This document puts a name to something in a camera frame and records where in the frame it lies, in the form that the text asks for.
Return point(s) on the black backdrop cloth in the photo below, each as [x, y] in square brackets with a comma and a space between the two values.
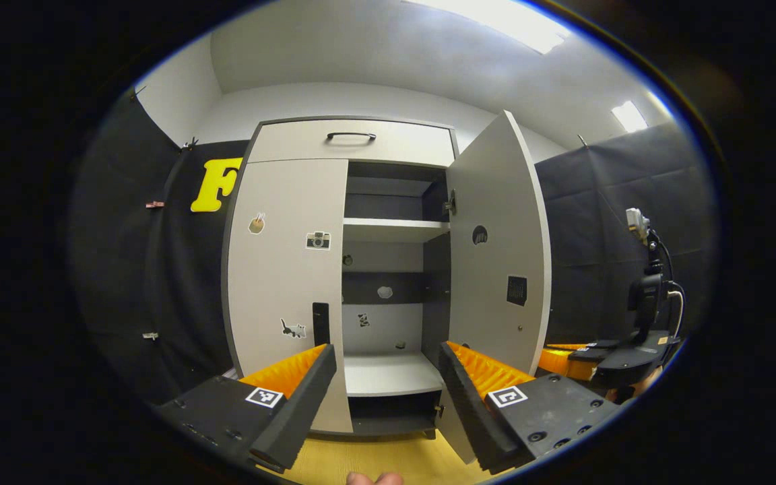
[125, 269]
[597, 222]

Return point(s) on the black cloth clip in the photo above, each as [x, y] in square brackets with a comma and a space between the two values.
[137, 93]
[583, 140]
[190, 143]

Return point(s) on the white cabinet floor shelf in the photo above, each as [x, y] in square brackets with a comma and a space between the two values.
[388, 374]

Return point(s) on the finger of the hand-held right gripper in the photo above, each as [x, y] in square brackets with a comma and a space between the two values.
[563, 364]
[566, 346]

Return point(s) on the grey cabinet door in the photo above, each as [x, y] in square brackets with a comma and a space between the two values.
[496, 202]
[280, 269]

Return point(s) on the long ceiling light panel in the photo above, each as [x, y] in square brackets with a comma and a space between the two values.
[496, 20]

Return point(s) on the pink cloth clip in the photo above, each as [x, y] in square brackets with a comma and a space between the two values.
[154, 204]

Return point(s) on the grey cabinet drawer front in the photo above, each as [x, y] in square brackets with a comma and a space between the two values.
[294, 143]

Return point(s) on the white thick cabinet shelf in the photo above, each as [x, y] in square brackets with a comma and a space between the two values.
[391, 230]

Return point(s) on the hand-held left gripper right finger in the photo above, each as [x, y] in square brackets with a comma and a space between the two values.
[469, 411]

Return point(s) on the grey double-door shoe cabinet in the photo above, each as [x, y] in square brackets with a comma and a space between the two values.
[381, 259]

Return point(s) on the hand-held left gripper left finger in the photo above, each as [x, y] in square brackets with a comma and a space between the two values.
[300, 411]

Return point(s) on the small ceiling light panel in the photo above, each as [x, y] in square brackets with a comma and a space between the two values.
[629, 116]

